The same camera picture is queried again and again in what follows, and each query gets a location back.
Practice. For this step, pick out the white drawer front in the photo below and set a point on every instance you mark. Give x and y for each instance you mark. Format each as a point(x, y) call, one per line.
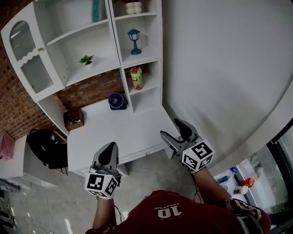
point(137, 157)

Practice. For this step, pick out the white glass cabinet door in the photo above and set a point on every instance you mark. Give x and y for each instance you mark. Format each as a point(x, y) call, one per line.
point(28, 58)

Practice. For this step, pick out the white side cabinet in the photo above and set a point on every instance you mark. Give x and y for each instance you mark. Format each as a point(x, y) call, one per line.
point(13, 166)

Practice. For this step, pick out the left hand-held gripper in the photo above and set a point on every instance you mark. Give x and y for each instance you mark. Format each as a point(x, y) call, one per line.
point(96, 184)

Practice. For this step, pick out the white desk hutch shelf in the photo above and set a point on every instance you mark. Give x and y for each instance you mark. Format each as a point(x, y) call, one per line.
point(87, 38)

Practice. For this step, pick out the blue lantern lamp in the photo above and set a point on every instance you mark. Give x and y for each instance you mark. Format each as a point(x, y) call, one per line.
point(134, 35)

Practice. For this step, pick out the black backpack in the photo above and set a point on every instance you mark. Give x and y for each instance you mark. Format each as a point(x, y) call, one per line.
point(41, 146)

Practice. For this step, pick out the red bottle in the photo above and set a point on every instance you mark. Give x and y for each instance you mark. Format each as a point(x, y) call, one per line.
point(248, 182)

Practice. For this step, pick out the teal book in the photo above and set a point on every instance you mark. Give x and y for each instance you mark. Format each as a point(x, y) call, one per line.
point(96, 11)

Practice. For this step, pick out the person's left hand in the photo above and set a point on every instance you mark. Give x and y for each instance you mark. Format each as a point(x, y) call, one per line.
point(118, 179)

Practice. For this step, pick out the brown wooden organizer box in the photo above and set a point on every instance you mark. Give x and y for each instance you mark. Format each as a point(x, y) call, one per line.
point(73, 126)

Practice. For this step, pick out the green can with pink lid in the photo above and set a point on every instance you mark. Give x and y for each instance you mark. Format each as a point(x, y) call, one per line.
point(137, 78)

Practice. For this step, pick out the pale bubble vase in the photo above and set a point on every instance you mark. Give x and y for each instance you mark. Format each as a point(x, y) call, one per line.
point(134, 8)

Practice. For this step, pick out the wooden chair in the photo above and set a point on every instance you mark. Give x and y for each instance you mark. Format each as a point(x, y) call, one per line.
point(61, 137)

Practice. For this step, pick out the pink file tray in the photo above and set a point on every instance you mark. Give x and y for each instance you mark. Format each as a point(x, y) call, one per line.
point(7, 146)

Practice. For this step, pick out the white bottle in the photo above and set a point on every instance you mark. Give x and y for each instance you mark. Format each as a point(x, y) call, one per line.
point(240, 190)

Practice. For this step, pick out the person's red shirt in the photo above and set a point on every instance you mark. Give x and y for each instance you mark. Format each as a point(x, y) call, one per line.
point(171, 221)

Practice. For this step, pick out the blue bottle with yellow cap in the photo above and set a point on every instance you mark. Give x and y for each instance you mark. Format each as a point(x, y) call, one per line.
point(223, 179)

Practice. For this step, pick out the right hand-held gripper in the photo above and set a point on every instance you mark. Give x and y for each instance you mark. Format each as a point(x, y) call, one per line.
point(198, 155)

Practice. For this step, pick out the black window frame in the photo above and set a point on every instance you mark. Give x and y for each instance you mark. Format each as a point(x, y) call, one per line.
point(278, 148)

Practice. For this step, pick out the clear bottle with blue cap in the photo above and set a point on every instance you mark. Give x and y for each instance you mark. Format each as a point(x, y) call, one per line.
point(234, 169)

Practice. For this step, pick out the small potted green plant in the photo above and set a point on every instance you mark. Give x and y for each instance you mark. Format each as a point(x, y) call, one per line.
point(86, 60)

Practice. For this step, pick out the purple desk fan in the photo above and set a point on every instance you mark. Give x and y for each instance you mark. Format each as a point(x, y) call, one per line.
point(115, 100)

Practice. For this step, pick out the person's left forearm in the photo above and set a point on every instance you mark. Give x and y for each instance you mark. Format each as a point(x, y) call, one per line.
point(103, 212)

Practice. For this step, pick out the person's right forearm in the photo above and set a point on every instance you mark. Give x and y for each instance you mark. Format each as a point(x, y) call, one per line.
point(208, 185)

